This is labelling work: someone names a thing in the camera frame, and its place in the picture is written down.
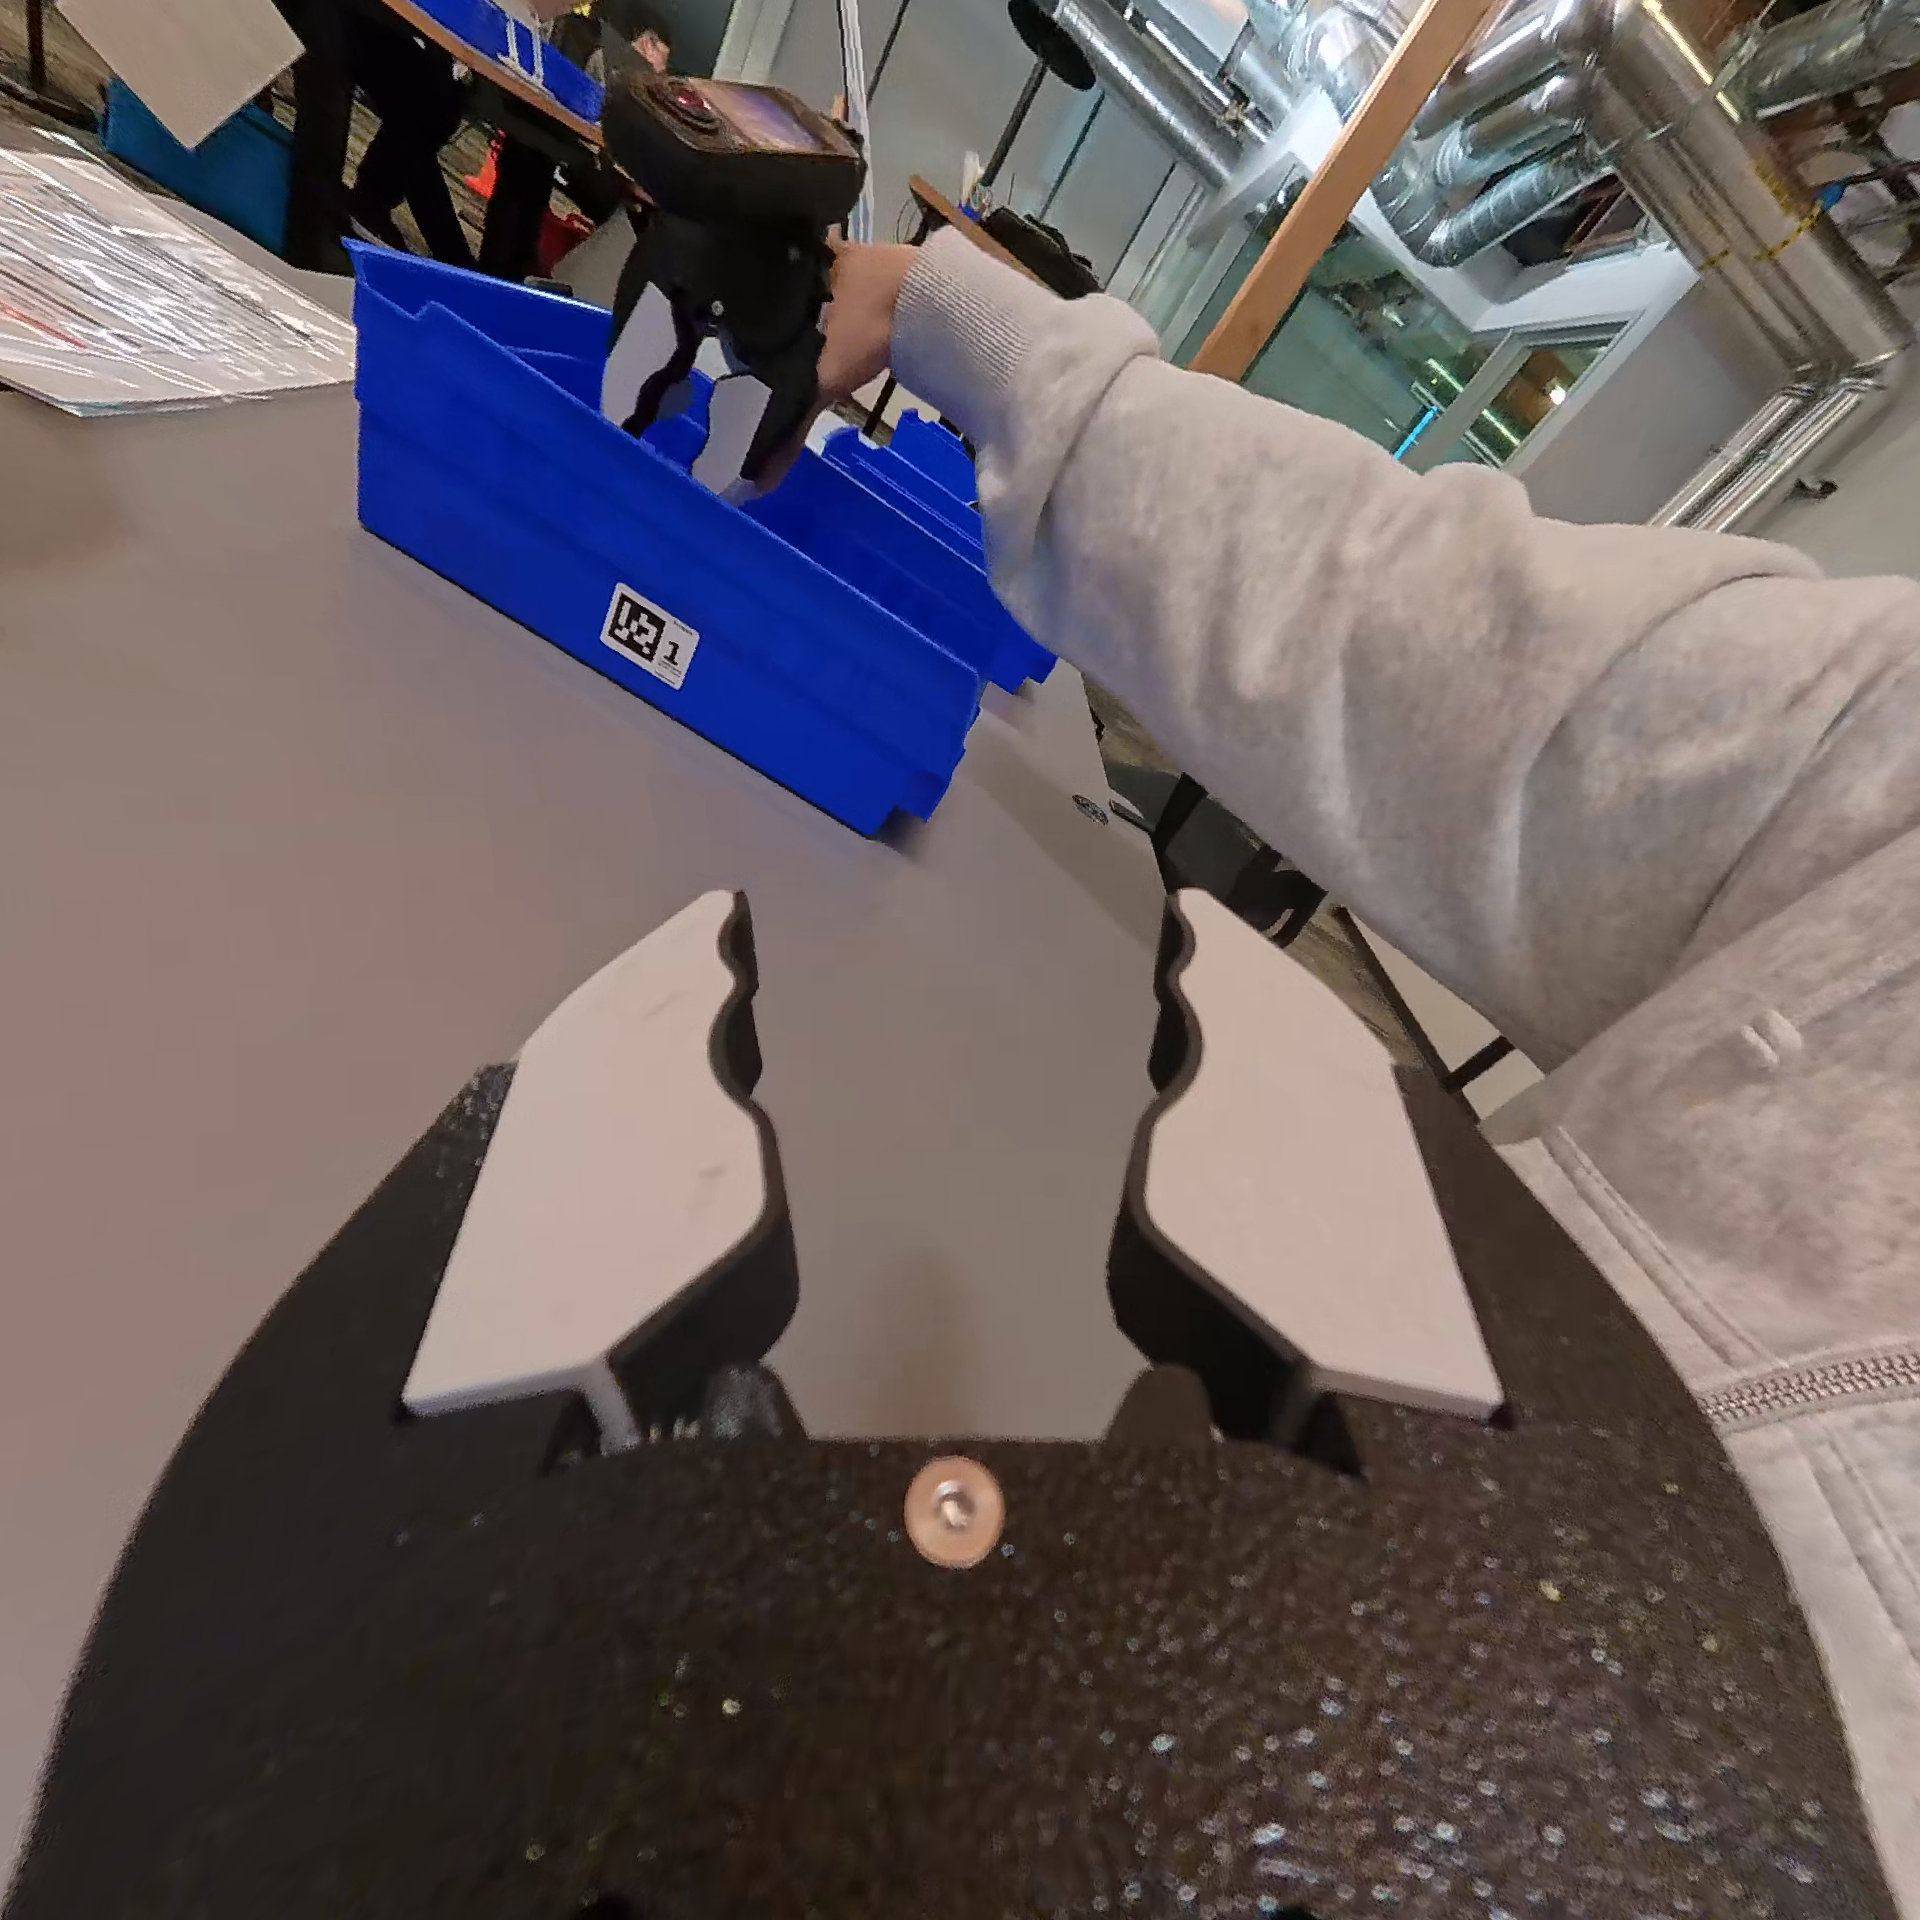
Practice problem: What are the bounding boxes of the person's light grey hoodie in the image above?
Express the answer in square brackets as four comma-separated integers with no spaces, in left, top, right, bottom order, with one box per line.
[1476,842,1920,1920]

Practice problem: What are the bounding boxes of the blue plastic bin white tag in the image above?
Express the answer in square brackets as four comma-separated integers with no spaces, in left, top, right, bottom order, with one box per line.
[345,240,993,842]

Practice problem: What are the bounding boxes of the wooden standing desk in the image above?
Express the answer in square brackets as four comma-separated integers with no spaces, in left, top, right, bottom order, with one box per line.
[905,172,1112,305]

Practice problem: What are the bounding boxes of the grey board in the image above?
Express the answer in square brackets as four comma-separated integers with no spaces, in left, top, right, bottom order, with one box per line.
[51,0,307,153]

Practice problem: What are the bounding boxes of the person's right hand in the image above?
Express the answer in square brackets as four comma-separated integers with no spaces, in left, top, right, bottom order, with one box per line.
[812,240,928,413]

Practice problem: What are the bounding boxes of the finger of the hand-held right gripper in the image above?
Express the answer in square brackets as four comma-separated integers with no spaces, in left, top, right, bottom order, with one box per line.
[693,348,831,507]
[602,276,718,445]

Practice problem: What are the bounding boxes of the blue plastic crate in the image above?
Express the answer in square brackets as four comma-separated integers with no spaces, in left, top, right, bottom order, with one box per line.
[106,74,293,256]

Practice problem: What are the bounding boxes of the black gloves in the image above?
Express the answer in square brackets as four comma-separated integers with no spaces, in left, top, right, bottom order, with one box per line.
[983,208,1110,300]

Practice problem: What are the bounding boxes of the person's right forearm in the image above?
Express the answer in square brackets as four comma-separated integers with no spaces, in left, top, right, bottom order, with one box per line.
[890,225,1920,1085]

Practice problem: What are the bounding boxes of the laminated instruction sheets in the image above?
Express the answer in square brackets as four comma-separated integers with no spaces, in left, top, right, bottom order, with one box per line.
[0,146,358,416]

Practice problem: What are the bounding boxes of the silver air duct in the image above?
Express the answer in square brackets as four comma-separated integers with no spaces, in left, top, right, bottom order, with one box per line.
[1034,0,1920,512]

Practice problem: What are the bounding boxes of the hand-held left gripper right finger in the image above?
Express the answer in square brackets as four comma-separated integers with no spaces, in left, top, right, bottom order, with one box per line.
[1106,889,1510,1476]

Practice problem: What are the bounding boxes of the wooden post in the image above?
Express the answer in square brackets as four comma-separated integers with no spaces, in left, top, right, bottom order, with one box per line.
[1188,0,1503,381]

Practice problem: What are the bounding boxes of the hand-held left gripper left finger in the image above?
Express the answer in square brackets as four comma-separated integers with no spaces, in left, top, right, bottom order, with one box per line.
[397,889,807,1459]

